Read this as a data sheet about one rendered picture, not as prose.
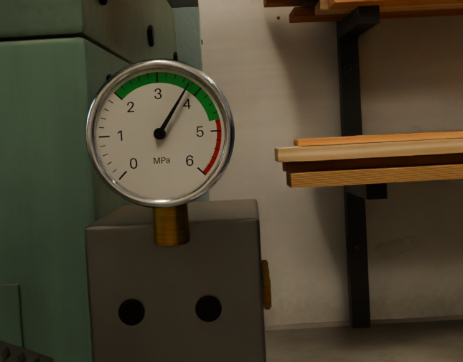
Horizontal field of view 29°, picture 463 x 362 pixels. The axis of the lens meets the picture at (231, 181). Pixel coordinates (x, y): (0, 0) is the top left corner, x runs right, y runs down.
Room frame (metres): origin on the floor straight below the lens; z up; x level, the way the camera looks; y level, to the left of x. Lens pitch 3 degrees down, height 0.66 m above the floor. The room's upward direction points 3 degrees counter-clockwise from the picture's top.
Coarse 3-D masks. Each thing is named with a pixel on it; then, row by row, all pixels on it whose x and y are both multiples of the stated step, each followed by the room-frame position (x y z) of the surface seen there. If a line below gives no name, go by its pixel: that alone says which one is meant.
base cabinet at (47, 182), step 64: (0, 64) 0.44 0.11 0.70; (64, 64) 0.44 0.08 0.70; (128, 64) 0.60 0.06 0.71; (0, 128) 0.44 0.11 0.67; (64, 128) 0.44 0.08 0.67; (0, 192) 0.44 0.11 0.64; (64, 192) 0.44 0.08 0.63; (0, 256) 0.44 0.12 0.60; (64, 256) 0.44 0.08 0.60; (0, 320) 0.44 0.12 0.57; (64, 320) 0.44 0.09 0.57
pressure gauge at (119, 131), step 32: (160, 64) 0.38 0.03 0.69; (96, 96) 0.38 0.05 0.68; (128, 96) 0.38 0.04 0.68; (160, 96) 0.38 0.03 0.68; (192, 96) 0.38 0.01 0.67; (224, 96) 0.38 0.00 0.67; (96, 128) 0.38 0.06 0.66; (128, 128) 0.38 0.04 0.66; (192, 128) 0.38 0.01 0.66; (224, 128) 0.38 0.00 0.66; (96, 160) 0.38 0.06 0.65; (128, 160) 0.38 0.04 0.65; (160, 160) 0.38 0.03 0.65; (192, 160) 0.38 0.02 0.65; (224, 160) 0.38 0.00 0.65; (128, 192) 0.38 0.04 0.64; (160, 192) 0.38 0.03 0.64; (192, 192) 0.38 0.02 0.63; (160, 224) 0.40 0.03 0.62
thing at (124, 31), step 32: (0, 0) 0.44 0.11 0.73; (32, 0) 0.44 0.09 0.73; (64, 0) 0.44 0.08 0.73; (96, 0) 0.48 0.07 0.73; (128, 0) 0.62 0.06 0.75; (160, 0) 0.85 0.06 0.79; (0, 32) 0.44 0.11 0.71; (32, 32) 0.44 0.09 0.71; (64, 32) 0.44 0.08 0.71; (96, 32) 0.48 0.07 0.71; (128, 32) 0.61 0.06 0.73; (160, 32) 0.83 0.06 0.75
